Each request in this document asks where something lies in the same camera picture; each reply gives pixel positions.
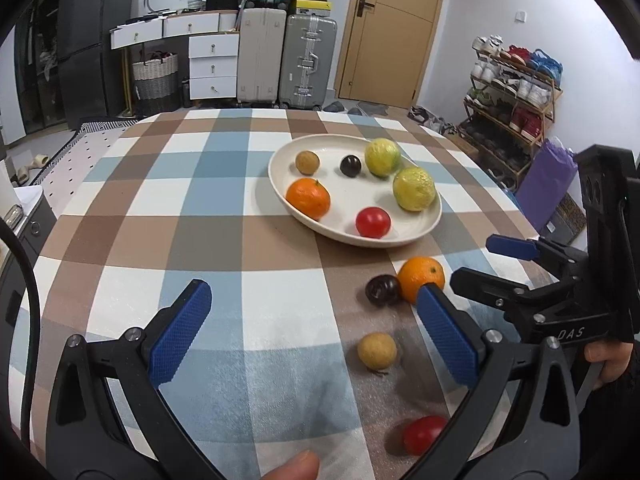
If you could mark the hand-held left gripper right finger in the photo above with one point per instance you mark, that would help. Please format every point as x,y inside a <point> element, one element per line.
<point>450,340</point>

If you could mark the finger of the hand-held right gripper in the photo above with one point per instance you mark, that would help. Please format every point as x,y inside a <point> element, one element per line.
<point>512,246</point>
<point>492,287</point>

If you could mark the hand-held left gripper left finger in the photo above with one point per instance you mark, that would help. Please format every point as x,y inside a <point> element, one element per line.
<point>182,330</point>

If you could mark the orange mandarin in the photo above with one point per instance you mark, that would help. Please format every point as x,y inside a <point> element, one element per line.
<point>308,198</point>
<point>417,275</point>

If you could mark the brown longan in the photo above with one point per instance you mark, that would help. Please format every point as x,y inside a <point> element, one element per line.
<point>377,351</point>
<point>307,162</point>

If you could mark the dark plum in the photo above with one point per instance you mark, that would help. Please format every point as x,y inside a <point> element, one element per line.
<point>382,290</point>
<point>351,166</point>

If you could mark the red tomato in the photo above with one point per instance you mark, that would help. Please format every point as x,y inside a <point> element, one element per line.
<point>422,435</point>
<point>373,222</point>

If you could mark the yellow-green round fruit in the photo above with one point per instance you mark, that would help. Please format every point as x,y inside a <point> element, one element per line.
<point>382,157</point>
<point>413,189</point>

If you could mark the cream round plate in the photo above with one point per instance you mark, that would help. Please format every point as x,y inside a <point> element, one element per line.
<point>345,195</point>

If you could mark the person's right hand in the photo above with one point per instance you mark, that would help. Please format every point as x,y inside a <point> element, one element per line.
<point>617,360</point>

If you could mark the person's left hand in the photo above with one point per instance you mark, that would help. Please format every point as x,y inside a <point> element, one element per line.
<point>295,467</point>

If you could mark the patterned box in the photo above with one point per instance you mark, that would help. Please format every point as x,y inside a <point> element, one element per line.
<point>567,215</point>

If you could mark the purple bag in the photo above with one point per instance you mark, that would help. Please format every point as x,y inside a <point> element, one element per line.
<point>545,185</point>

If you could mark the checked tablecloth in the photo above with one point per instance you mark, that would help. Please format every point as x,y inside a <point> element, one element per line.
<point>175,220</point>

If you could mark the wooden shoe rack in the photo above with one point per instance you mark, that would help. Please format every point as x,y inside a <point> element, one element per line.
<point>550,110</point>

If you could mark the pile of floor shoes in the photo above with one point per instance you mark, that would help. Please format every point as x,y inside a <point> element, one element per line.
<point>430,117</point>

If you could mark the rows of shoes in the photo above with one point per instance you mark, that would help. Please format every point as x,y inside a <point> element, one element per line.
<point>520,90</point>

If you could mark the grey appliance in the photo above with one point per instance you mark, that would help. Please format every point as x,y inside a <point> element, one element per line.
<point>35,225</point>

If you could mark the dotted rug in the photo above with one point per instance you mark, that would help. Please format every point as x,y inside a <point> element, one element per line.
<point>75,155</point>

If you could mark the beige slippers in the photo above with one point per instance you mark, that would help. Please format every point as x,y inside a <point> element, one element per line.
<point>35,162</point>

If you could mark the white sheet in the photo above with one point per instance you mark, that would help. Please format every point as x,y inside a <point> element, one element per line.
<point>7,185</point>

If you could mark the grey slippers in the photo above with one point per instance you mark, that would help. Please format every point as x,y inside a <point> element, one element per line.
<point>332,107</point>

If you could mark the wooden door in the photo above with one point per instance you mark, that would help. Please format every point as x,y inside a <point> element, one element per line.
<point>395,45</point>

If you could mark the wicker basket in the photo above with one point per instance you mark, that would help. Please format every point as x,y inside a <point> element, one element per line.
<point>155,80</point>

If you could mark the white drawer desk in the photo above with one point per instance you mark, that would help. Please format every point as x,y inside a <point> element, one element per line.
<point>212,65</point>

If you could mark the silver suitcase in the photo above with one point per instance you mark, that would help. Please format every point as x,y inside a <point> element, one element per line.
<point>307,60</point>

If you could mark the beige suitcase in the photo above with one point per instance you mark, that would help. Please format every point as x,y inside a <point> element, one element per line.
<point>260,55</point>

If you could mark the dark glass wardrobe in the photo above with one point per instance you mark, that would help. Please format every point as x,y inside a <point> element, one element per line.
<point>40,70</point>

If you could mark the black refrigerator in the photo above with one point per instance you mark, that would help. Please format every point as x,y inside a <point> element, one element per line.
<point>95,35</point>

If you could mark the small white basket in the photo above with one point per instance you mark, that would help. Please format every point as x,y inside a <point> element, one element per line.
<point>196,5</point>

